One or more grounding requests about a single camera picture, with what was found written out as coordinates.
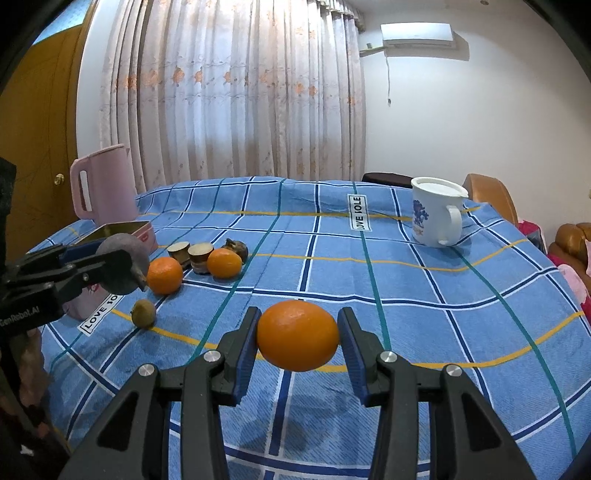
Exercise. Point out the small yellow-green fruit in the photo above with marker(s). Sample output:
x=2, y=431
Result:
x=142, y=314

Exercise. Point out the brown cup right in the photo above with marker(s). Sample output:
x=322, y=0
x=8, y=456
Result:
x=200, y=256

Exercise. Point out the white air conditioner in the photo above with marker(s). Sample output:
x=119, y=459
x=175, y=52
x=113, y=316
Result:
x=415, y=34

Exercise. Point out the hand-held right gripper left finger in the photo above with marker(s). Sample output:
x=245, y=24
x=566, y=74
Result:
x=244, y=364

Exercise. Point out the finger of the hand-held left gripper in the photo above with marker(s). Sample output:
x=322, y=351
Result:
x=87, y=251
x=111, y=265

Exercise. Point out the brown cup left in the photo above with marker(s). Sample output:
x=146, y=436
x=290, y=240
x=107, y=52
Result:
x=178, y=253

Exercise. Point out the brown cup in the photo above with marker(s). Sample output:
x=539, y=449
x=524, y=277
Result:
x=200, y=256
x=178, y=253

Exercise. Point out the white mug with blue print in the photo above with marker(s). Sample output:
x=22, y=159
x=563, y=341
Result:
x=431, y=217

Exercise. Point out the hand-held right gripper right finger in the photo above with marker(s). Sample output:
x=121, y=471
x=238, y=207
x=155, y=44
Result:
x=352, y=360

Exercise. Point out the dull purple round fruit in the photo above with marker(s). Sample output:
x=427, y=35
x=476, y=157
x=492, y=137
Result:
x=122, y=242

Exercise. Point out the pink tin box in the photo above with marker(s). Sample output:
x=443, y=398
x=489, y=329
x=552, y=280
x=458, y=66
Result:
x=138, y=233

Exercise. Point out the floral sheer curtain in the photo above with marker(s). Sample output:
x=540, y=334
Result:
x=231, y=92

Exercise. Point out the large orange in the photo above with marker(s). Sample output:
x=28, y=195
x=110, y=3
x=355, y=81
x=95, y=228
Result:
x=298, y=336

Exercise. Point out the wooden door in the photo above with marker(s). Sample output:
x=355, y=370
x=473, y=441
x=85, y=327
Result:
x=41, y=115

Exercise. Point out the pink cloth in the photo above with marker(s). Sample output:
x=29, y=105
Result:
x=572, y=281

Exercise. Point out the dark mangosteen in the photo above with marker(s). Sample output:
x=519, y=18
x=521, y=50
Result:
x=236, y=249

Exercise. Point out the air conditioner pipe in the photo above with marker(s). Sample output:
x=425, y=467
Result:
x=371, y=50

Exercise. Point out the blue plaid blanket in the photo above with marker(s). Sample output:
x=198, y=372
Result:
x=323, y=277

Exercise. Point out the pink plastic kettle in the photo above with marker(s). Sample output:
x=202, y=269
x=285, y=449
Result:
x=111, y=184

